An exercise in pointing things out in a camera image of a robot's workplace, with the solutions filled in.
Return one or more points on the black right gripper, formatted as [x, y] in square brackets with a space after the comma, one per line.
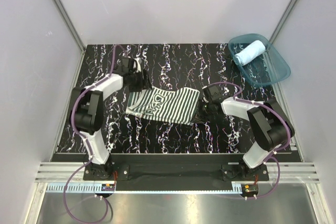
[199, 117]

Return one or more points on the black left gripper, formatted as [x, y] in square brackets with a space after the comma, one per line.
[143, 84]

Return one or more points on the green white striped towel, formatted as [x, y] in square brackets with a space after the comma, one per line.
[165, 106]

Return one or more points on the light blue towel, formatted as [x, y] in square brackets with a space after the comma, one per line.
[249, 53]

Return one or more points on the teal transparent plastic bin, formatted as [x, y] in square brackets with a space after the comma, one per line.
[265, 70]

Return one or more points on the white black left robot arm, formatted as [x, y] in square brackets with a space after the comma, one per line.
[86, 107]

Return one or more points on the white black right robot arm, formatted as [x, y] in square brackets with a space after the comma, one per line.
[271, 127]

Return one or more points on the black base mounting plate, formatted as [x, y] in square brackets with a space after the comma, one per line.
[174, 158]

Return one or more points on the white slotted cable duct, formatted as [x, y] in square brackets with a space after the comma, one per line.
[122, 188]

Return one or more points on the aluminium front rail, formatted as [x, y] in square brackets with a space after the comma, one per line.
[284, 172]

